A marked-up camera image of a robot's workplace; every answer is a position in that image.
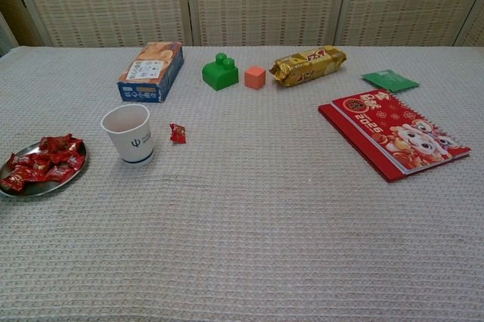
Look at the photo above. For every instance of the red candy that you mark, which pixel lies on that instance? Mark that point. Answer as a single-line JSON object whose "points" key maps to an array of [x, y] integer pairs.
{"points": [[177, 134]]}

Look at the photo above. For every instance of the plate of red candy packets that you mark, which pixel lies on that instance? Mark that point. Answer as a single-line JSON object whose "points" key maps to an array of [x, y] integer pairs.
{"points": [[45, 159]]}

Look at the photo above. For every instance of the silver metal plate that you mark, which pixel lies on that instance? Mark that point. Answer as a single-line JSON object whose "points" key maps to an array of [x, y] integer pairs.
{"points": [[41, 188]]}

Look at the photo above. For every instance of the white paper cup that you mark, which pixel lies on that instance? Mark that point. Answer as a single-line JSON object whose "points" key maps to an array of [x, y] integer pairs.
{"points": [[130, 144]]}

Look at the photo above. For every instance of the orange cube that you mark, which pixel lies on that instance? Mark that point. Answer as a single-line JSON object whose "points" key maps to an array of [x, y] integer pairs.
{"points": [[255, 78]]}

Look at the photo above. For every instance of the green toy brick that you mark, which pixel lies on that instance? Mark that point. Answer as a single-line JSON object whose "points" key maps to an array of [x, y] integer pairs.
{"points": [[219, 74]]}

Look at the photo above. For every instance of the white woven tablecloth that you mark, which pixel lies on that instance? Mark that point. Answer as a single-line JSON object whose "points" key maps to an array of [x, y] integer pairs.
{"points": [[242, 223]]}

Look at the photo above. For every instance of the gold snack packet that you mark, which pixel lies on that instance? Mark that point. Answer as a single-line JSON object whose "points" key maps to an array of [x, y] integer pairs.
{"points": [[306, 67]]}

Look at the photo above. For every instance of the orange and blue biscuit box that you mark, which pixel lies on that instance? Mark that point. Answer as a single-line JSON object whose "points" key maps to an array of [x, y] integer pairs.
{"points": [[151, 69]]}

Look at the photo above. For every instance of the red spiral calendar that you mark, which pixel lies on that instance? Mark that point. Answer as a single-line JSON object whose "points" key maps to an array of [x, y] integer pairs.
{"points": [[397, 137]]}

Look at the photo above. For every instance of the green sachet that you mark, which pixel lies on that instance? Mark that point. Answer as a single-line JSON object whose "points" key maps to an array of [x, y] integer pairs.
{"points": [[389, 80]]}

